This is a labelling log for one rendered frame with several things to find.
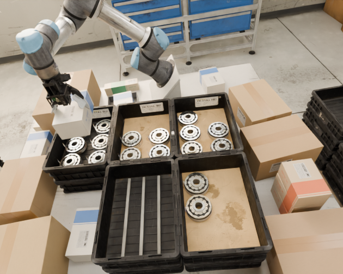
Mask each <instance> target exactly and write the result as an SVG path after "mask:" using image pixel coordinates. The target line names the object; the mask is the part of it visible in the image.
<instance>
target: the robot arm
mask: <svg viewBox="0 0 343 274"><path fill-rule="evenodd" d="M87 17H90V18H91V19H92V18H98V19H99V20H101V21H102V22H104V23H106V24H107V25H109V26H111V27H112V28H114V29H116V30H117V31H119V32H121V33H123V34H124V35H126V36H128V37H129V38H131V39H132V40H134V41H136V42H138V44H139V47H140V48H139V47H136V48H135V50H134V52H133V54H132V58H131V66H132V67H133V68H134V69H136V70H138V71H140V72H142V73H144V74H146V75H148V76H150V77H151V78H152V79H153V80H154V81H155V82H156V83H157V84H159V85H162V84H164V83H165V82H166V81H167V79H168V78H169V76H170V74H171V71H172V63H171V62H169V61H165V60H159V57H160V56H161V55H162V54H163V52H164V51H165V50H166V49H167V47H168V46H169V39H168V37H167V35H166V34H165V33H164V31H162V30H161V29H160V28H158V27H155V28H154V29H152V28H150V27H147V28H145V27H143V26H142V25H140V24H139V23H137V22H136V21H134V20H133V19H131V18H129V17H128V16H126V15H125V14H123V13H122V12H120V11H119V10H117V9H116V8H114V7H112V6H111V5H109V4H108V3H106V2H104V1H103V0H64V3H63V5H62V8H61V11H60V14H59V16H58V18H57V19H56V21H55V23H54V22H53V21H51V20H42V21H40V22H39V23H38V24H37V25H36V27H35V28H34V29H26V30H23V31H22V32H20V33H18V34H17V36H16V41H17V43H18V45H19V47H20V49H21V51H22V52H23V53H24V55H25V58H24V60H23V68H24V70H25V71H26V72H27V73H29V74H31V75H34V76H38V77H39V78H40V79H41V81H42V82H43V83H42V85H43V86H44V88H45V90H46V91H47V95H46V99H47V101H48V102H49V100H50V102H49V104H50V105H51V108H52V111H51V114H52V113H53V112H54V114H55V113H56V110H57V107H58V105H63V106H67V105H68V104H69V105H70V104H71V100H72V99H73V100H74V101H76V102H77V104H78V106H79V107H80V108H81V109H83V108H84V106H85V107H86V108H88V109H90V106H89V104H88V102H87V101H86V99H85V98H84V96H83V95H82V94H81V93H80V91H79V90H77V89H76V88H74V87H72V86H71V85H70V84H67V83H64V82H67V81H69V80H70V79H71V77H70V74H69V73H67V74H66V73H62V74H61V73H60V71H59V68H58V64H56V63H55V61H54V59H53V56H54V55H55V54H56V53H57V51H58V50H59V49H60V48H61V46H62V45H63V44H64V42H65V41H66V40H67V39H68V37H71V36H73V35H74V34H75V32H77V31H78V29H79V28H80V27H81V26H82V24H83V23H84V22H85V20H86V19H87ZM71 94H72V95H73V96H72V99H71V96H70V95H71Z"/></svg>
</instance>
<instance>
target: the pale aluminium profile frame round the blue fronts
mask: <svg viewBox="0 0 343 274"><path fill-rule="evenodd" d="M181 1H182V4H183V16H180V17H173V18H167V19H163V20H157V21H150V22H144V23H139V24H140V25H142V26H143V27H145V28H147V27H153V26H160V25H164V24H170V23H177V22H184V26H185V28H184V26H183V39H184V41H181V42H179V41H177V42H174V43H170V44H169V46H168V47H167V48H174V47H180V46H183V47H184V49H185V53H184V54H178V55H173V58H174V60H176V59H182V58H187V62H186V65H191V64H192V62H191V61H190V57H194V56H199V55H205V54H211V53H218V52H224V51H230V50H234V49H240V48H247V47H250V49H251V51H249V54H255V51H253V50H254V49H255V42H256V35H257V31H258V24H259V17H260V10H261V3H262V0H257V3H256V4H251V5H244V6H240V7H234V8H227V9H222V10H215V11H209V12H205V13H198V14H192V15H187V0H181ZM254 9H256V12H255V18H252V19H251V21H250V30H242V31H239V32H235V33H229V34H223V35H217V36H211V37H206V38H196V39H194V40H189V33H188V32H190V29H189V28H188V21H189V20H196V19H200V18H206V17H212V16H218V15H225V14H231V13H237V12H241V11H247V10H254ZM252 21H254V25H253V24H252V23H251V22H252ZM182 25H183V24H182ZM109 28H110V30H111V33H112V37H113V41H114V44H115V47H116V50H117V54H118V57H119V60H120V63H121V67H122V71H123V74H122V75H123V76H127V75H128V72H126V68H128V67H131V63H126V62H125V56H126V55H132V54H133V52H134V49H130V50H129V51H125V50H124V46H123V42H122V39H121V36H120V32H119V31H117V30H116V29H114V28H112V27H111V26H109ZM116 33H119V35H118V40H117V36H116ZM250 34H252V38H251V37H250ZM238 36H245V37H246V39H247V40H248V42H249V43H243V44H239V45H233V46H226V47H220V48H214V49H208V50H204V51H197V52H191V51H190V50H189V48H190V47H191V46H192V45H193V44H196V43H203V42H209V41H215V40H221V39H228V38H234V37H238ZM169 57H170V56H168V57H162V58H159V60H165V61H167V59H168V58H169Z"/></svg>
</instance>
